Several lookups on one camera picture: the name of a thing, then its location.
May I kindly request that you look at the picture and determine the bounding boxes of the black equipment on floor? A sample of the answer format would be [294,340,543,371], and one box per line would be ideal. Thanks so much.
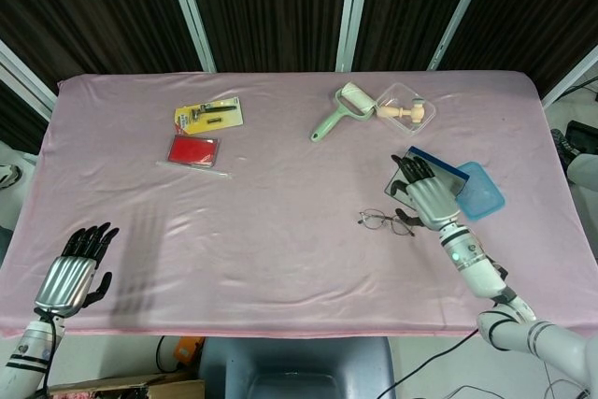
[550,121,598,185]

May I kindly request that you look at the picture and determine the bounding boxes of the beige wooden toy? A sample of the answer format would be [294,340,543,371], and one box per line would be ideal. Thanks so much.
[377,98,426,125]

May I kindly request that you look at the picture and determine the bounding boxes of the dark blue glasses case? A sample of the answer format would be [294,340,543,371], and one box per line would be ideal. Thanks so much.
[382,145,471,208]

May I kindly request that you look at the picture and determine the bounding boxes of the black cable under table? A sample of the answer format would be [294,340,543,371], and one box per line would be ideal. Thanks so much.
[155,335,178,373]

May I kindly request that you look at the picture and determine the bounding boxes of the green lint roller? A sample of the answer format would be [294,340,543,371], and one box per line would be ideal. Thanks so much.
[309,82,377,143]

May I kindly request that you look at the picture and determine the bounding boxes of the white sneaker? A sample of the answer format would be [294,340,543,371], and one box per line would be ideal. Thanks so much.
[0,164,22,190]

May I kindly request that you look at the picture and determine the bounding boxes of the wire-frame eyeglasses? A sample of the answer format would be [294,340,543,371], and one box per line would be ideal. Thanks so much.
[358,209,417,237]

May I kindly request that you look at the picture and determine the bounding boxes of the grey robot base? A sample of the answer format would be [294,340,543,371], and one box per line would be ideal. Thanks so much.
[198,335,398,399]

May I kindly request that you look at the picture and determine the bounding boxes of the cardboard box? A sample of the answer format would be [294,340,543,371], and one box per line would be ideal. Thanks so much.
[49,373,206,399]

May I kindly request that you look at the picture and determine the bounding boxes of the blue plastic lid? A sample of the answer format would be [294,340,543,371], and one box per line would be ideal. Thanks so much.
[455,161,506,222]

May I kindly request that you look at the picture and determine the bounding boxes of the red ink pad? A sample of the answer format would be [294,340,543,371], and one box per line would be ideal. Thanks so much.
[166,135,221,169]

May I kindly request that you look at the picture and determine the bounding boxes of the yellow razor blister card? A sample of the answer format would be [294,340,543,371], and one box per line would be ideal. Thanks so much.
[174,95,246,136]

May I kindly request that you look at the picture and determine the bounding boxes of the clear plastic container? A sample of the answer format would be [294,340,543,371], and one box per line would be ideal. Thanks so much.
[376,82,437,139]

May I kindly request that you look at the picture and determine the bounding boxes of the orange object under table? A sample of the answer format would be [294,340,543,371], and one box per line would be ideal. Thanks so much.
[173,335,203,370]

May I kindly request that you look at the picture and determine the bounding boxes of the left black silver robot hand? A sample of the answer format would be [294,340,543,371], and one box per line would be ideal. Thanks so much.
[35,221,121,318]

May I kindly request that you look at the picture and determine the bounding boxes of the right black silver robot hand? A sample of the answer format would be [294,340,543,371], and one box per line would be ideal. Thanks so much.
[390,154,462,232]

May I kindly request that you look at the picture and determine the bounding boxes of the pink tablecloth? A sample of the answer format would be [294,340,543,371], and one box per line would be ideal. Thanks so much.
[0,70,598,351]

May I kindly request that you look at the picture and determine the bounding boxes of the white metal frame post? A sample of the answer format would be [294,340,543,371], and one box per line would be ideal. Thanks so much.
[541,43,598,108]
[335,0,375,73]
[162,0,217,74]
[0,38,58,120]
[427,0,497,71]

